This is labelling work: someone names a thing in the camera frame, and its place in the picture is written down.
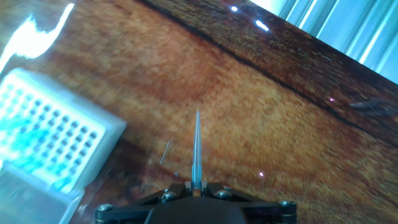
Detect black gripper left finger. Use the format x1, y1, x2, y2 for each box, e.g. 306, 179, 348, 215
95, 182, 193, 224

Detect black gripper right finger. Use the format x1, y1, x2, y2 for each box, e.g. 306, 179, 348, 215
201, 181, 298, 224

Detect clear grey pipette tip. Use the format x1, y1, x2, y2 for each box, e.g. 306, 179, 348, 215
190, 110, 203, 191

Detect white pipette tip holder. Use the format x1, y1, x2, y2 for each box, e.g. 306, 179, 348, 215
0, 67, 128, 194

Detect blue pipette tip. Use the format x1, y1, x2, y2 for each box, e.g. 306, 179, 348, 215
49, 175, 73, 191
17, 154, 47, 174
0, 118, 24, 133
9, 129, 52, 152

